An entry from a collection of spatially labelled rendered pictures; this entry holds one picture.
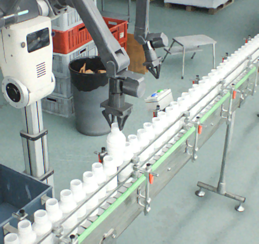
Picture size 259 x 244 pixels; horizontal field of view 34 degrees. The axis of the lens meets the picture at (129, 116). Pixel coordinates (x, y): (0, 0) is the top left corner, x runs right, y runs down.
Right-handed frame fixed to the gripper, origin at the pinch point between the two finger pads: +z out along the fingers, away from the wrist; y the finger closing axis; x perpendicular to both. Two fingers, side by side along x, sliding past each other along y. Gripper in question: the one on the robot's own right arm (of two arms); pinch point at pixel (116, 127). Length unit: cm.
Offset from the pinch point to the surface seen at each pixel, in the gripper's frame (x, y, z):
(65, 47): 175, -172, 55
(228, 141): 134, 2, 74
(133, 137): 13.1, -0.7, 11.0
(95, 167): -10.8, -1.5, 11.9
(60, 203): -31.4, -0.2, 13.5
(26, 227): -47.9, 1.2, 10.1
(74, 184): -22.7, -1.5, 11.9
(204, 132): 75, 6, 37
